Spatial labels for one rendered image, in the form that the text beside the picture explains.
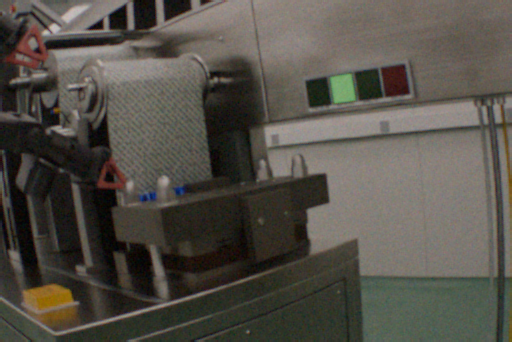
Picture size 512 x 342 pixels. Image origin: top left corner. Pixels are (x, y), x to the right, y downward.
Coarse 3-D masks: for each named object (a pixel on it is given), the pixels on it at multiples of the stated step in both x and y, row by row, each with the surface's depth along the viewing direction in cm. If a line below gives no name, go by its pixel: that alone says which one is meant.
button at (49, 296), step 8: (40, 288) 80; (48, 288) 80; (56, 288) 80; (64, 288) 80; (24, 296) 78; (32, 296) 75; (40, 296) 75; (48, 296) 76; (56, 296) 77; (64, 296) 78; (32, 304) 76; (40, 304) 74; (48, 304) 75; (56, 304) 76
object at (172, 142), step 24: (120, 120) 103; (144, 120) 107; (168, 120) 111; (192, 120) 115; (120, 144) 102; (144, 144) 106; (168, 144) 110; (192, 144) 115; (120, 168) 102; (144, 168) 106; (168, 168) 110; (192, 168) 114; (120, 192) 102; (144, 192) 106
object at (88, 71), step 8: (88, 72) 103; (96, 72) 101; (200, 72) 118; (96, 80) 101; (200, 80) 118; (96, 88) 101; (96, 96) 101; (96, 104) 102; (96, 112) 102; (88, 120) 105; (104, 120) 106
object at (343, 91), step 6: (330, 78) 103; (336, 78) 102; (342, 78) 101; (348, 78) 100; (336, 84) 102; (342, 84) 101; (348, 84) 100; (336, 90) 103; (342, 90) 102; (348, 90) 101; (354, 90) 100; (336, 96) 103; (342, 96) 102; (348, 96) 101; (354, 96) 100; (336, 102) 103
